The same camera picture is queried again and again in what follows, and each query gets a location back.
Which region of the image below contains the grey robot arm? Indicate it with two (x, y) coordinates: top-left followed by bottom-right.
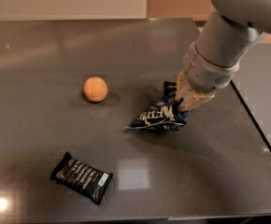
(176, 0), (271, 112)

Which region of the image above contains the black snack bar wrapper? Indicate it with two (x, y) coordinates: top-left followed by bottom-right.
(50, 152), (113, 205)

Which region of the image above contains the blue kettle chip bag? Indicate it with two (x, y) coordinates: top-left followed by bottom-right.
(127, 81), (192, 131)

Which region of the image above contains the grey side table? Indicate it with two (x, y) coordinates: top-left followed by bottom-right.
(232, 44), (271, 155)

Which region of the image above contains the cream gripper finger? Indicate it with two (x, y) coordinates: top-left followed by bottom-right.
(176, 71), (188, 100)
(180, 87), (215, 111)

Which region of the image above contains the orange fruit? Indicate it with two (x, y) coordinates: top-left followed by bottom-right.
(83, 77), (107, 103)

